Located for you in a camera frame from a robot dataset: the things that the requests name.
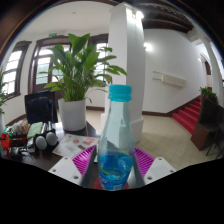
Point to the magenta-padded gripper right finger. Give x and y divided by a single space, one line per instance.
160 168

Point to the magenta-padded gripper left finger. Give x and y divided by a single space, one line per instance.
66 170

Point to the clear bottle with teal cap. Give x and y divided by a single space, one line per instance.
116 166

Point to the printed paper booklet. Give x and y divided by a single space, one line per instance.
73 145

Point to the silver-headed black microphone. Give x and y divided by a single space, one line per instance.
41 142
51 138

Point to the flat black case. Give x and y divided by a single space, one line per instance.
20 151

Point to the green notebook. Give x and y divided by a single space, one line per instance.
34 130

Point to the red carpeted staircase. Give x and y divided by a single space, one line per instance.
187 115

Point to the dark wooden cabinet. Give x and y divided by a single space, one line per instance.
208 128

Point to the black chair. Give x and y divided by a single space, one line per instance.
38 110

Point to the red snack packet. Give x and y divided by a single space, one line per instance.
5 141

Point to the small green plant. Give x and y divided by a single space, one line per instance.
208 94

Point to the brown wooden double door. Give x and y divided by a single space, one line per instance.
33 85

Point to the brown-framed window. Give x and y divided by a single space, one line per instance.
10 73
101 48

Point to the green exit sign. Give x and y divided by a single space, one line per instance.
52 34

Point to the white wall heater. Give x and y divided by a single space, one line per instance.
174 80

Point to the glowing wall lamp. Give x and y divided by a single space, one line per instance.
148 47

